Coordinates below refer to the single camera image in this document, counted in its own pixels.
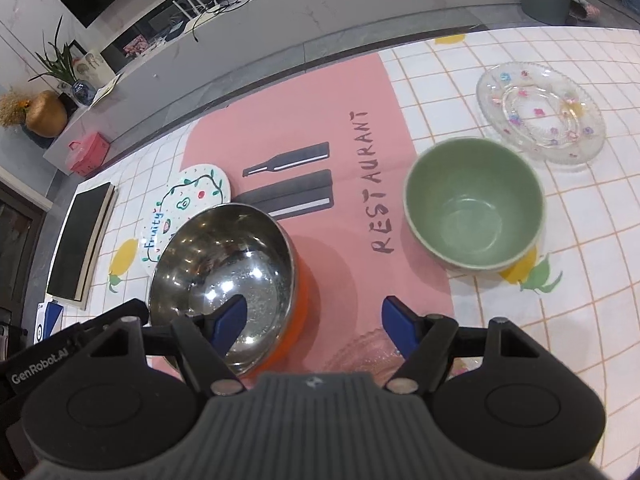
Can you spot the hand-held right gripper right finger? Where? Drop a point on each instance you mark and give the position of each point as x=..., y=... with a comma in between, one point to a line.
x=395, y=321

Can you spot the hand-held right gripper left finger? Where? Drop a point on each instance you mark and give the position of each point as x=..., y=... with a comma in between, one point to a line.
x=231, y=316

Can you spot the steel bowl with orange outside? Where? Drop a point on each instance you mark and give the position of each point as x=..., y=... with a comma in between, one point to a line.
x=225, y=255

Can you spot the white painted fruit plate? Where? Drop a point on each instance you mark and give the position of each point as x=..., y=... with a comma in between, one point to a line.
x=195, y=190

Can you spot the green ceramic bowl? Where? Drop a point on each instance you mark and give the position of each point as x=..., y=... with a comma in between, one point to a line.
x=472, y=210

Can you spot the blue and white box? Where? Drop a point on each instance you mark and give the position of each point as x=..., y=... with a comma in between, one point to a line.
x=50, y=317

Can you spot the plain clear glass plate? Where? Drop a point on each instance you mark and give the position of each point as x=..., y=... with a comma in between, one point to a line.
x=360, y=352

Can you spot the black framed board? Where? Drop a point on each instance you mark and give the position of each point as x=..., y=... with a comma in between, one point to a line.
x=80, y=240

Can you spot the lemon checked tablecloth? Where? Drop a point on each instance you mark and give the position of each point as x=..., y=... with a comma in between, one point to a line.
x=575, y=260

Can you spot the pink plastic basket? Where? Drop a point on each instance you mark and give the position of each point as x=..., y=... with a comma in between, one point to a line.
x=89, y=152

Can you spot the pink printed placemat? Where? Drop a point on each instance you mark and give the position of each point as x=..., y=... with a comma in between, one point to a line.
x=330, y=110

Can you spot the gold round vase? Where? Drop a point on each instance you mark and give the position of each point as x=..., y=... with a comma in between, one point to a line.
x=46, y=114

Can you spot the dried flower bunch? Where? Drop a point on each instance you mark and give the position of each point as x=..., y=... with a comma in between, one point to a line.
x=11, y=107

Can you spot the flowered clear glass plate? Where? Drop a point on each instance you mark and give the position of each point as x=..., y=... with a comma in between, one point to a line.
x=542, y=110

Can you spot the white printed card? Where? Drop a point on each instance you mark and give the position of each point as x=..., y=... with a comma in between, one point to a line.
x=97, y=70

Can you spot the green potted plant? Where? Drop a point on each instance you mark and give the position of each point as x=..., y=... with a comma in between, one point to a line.
x=67, y=67

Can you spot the grey low cabinet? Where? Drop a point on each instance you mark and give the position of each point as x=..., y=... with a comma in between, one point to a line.
x=310, y=15

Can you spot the white router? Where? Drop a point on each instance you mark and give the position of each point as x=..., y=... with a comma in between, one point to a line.
x=192, y=2

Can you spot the pink slipper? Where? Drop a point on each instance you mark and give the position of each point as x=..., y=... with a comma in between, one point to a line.
x=586, y=6

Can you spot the small picture frame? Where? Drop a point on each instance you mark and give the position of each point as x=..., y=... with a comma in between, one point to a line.
x=135, y=46

